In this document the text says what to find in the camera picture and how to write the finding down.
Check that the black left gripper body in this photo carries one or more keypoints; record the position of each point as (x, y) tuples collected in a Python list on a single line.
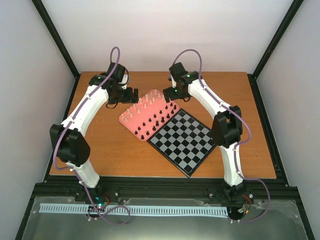
[(121, 97)]

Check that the black aluminium frame base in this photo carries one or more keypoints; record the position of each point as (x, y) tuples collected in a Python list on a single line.
[(117, 189)]

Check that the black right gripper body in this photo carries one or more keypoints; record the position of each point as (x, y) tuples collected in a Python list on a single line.
[(177, 94)]

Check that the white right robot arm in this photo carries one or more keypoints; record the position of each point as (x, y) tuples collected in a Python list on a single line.
[(226, 128)]

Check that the light blue cable duct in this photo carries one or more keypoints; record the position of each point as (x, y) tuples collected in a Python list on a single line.
[(136, 210)]

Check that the black and white chessboard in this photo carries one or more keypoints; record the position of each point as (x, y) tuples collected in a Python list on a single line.
[(184, 141)]

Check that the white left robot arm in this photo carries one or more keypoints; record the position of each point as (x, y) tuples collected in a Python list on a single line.
[(68, 138)]

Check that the pink plastic tray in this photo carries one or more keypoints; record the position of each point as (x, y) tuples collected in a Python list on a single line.
[(139, 118)]

